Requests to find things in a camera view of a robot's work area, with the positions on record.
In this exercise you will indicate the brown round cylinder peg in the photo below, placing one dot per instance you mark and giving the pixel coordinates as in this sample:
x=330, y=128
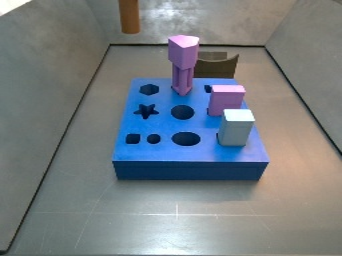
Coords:
x=129, y=11

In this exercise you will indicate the blue shape sorter board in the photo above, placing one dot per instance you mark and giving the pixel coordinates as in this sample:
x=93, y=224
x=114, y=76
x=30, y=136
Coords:
x=167, y=139

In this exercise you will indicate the light blue square peg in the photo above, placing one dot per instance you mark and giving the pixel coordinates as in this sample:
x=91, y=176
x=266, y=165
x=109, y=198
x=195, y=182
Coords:
x=235, y=127

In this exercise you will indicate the purple rectangular block peg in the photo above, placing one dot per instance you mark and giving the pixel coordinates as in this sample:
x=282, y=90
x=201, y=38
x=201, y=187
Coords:
x=226, y=97

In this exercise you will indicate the black curved peg holder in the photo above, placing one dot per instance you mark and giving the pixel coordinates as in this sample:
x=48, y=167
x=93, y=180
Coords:
x=215, y=65

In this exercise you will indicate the purple heart-shaped peg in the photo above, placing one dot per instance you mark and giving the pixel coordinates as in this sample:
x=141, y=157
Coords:
x=183, y=55

